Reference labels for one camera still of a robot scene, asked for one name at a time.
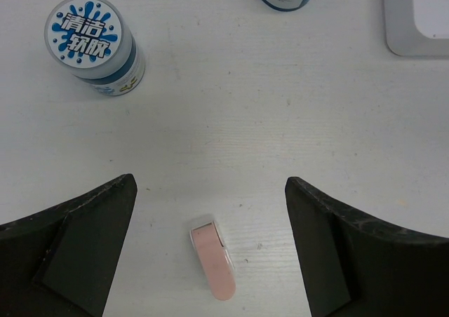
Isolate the white divided organizer tray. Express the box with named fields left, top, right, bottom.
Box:
left=383, top=0, right=448, bottom=58

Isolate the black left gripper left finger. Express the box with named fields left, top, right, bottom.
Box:
left=1, top=174, right=137, bottom=316

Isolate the pink correction tape dispenser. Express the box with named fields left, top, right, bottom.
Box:
left=189, top=213, right=236, bottom=302

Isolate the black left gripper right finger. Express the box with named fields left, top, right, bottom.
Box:
left=285, top=177, right=448, bottom=316

